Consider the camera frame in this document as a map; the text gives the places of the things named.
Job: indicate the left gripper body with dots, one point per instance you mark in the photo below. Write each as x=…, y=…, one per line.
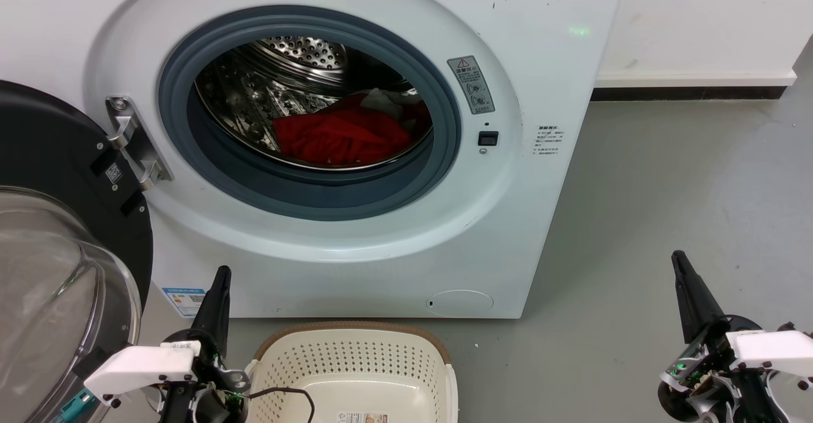
x=190, y=397

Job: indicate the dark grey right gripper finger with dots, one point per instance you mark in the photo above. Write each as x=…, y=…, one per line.
x=695, y=302

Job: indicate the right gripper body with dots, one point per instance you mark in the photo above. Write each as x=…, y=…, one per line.
x=692, y=382

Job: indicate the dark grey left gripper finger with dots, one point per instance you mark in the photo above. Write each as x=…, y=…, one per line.
x=216, y=308

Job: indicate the red garment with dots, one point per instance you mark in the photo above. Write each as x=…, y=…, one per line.
x=343, y=134

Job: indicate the white cloth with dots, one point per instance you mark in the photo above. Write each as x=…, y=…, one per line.
x=381, y=100

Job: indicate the cream perforated laundry basket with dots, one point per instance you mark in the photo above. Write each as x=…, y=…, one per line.
x=356, y=359

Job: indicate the printed paper label sticker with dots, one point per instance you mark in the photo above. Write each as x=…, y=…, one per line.
x=362, y=418

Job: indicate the stainless steel washing machine drum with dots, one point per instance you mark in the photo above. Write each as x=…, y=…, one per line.
x=254, y=93

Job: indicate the black washer door with glass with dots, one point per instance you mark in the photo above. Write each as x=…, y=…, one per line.
x=51, y=143

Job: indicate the blue energy label sticker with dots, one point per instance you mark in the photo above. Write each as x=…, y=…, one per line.
x=184, y=302

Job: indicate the grey rubber door gasket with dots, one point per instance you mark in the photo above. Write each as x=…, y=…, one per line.
x=305, y=195

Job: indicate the white front-load washing machine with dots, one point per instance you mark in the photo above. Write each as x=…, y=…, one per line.
x=540, y=220

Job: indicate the metal door hinge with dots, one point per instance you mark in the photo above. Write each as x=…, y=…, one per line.
x=130, y=137

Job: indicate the white and black baseboard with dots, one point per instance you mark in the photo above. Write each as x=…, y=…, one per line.
x=692, y=87

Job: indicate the small white text sticker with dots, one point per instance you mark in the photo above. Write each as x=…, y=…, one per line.
x=547, y=141

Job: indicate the round drain filter cover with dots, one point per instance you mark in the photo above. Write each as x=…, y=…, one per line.
x=460, y=303

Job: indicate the black door latch socket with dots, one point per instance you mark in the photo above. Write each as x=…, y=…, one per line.
x=488, y=138

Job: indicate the grey warning sticker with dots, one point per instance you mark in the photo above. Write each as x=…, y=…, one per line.
x=470, y=85

